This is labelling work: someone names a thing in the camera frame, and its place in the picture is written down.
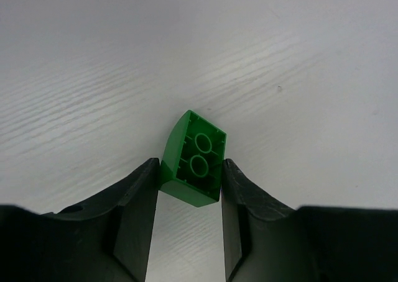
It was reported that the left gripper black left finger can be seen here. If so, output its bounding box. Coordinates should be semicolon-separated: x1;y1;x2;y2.
1;158;159;281

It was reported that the green sloped lego brick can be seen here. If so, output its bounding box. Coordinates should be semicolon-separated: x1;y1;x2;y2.
158;110;227;207

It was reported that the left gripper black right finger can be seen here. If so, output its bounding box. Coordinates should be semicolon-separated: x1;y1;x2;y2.
221;159;397;281

